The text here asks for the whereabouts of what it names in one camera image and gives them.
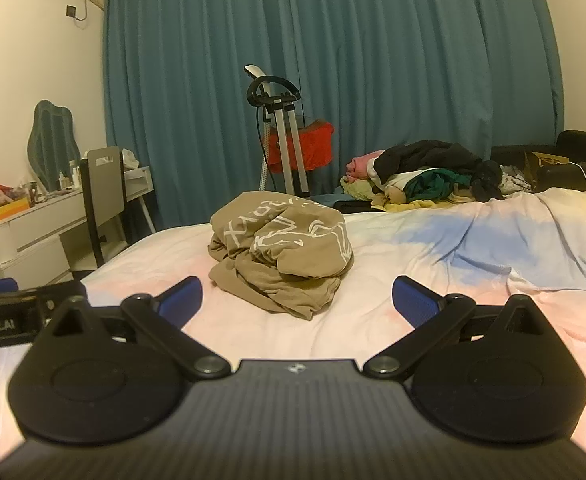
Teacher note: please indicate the garment steamer stand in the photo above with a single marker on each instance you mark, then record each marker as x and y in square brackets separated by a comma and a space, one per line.
[288, 125]

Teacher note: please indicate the black sofa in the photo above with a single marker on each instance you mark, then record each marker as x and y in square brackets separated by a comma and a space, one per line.
[583, 145]

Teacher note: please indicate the white dresser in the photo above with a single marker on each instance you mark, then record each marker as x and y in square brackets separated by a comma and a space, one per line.
[23, 230]

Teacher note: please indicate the pastel crumpled duvet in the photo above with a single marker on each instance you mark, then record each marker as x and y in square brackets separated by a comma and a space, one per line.
[548, 230]

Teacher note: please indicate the orange storage box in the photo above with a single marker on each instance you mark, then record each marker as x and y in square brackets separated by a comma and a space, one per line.
[3, 207]

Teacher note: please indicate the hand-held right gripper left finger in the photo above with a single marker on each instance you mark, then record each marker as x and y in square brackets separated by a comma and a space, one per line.
[183, 296]

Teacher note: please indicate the white side table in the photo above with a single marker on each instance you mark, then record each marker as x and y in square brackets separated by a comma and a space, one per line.
[138, 182]

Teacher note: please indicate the wavy-edged mirror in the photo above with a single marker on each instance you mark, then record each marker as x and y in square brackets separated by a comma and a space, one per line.
[53, 140]

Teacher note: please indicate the pastel bed sheet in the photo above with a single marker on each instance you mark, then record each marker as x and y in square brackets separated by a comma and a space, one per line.
[163, 255]

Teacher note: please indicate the grey and black chair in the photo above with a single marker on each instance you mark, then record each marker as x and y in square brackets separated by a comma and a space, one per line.
[104, 185]

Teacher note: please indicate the pile of mixed clothes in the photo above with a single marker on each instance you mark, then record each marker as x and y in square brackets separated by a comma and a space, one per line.
[423, 170]

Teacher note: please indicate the teal curtain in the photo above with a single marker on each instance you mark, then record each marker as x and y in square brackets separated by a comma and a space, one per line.
[373, 60]

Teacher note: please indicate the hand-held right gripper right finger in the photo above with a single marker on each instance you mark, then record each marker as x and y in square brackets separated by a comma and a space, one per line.
[413, 301]

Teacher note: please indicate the white plastic bag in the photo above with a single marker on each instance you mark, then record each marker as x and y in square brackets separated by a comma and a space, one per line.
[129, 160]

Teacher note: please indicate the black wall socket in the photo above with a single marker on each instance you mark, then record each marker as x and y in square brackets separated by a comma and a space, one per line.
[71, 11]

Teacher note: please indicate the tan paper bag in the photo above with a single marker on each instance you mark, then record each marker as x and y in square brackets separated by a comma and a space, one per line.
[543, 165]

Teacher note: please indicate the red cloth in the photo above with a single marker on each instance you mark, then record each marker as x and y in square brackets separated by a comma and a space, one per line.
[313, 145]

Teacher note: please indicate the khaki printed t-shirt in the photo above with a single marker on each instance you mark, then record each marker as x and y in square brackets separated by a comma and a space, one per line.
[278, 255]

